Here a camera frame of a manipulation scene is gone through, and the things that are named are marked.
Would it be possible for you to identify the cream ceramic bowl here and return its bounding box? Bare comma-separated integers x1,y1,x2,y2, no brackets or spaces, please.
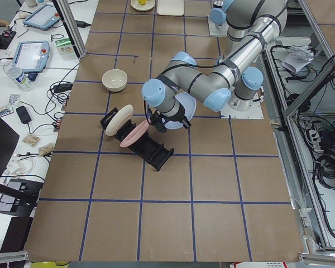
102,69,128,92

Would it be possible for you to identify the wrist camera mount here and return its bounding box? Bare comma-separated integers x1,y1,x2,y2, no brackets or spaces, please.
147,108,167,133

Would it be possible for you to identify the near teach pendant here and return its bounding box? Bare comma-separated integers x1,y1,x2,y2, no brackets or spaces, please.
13,41,50,73

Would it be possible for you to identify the pink plate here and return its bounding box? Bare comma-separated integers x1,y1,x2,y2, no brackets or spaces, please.
120,120,149,147

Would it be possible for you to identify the cream plate with lemon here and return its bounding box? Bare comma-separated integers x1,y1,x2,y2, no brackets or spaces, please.
131,0,155,12

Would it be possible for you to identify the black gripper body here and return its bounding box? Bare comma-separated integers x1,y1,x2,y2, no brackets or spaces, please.
167,106,187,122

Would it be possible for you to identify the teach pendant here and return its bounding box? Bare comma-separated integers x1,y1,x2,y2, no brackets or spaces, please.
13,41,50,73
23,4,60,31

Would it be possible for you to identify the blue plate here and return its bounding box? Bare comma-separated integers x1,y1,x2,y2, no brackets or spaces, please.
165,92,197,130

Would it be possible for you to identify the far teach pendant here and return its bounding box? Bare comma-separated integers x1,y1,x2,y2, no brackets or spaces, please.
23,4,60,31

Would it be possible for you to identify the cream rectangular tray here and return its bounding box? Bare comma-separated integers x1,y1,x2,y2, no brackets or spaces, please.
157,0,184,16

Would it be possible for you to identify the black power adapter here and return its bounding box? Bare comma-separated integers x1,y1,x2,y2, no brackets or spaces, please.
16,106,32,124

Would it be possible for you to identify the black plate rack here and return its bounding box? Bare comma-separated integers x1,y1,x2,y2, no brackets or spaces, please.
100,114,174,170

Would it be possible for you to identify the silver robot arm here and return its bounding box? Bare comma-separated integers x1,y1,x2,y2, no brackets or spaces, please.
141,1,288,132

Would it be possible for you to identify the green white carton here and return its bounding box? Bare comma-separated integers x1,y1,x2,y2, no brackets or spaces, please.
55,38,74,55

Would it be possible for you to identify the clear water bottle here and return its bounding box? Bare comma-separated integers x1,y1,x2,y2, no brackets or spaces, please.
3,61,32,92

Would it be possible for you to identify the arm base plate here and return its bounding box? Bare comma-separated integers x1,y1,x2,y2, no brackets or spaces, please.
207,15,228,37
220,86,264,119

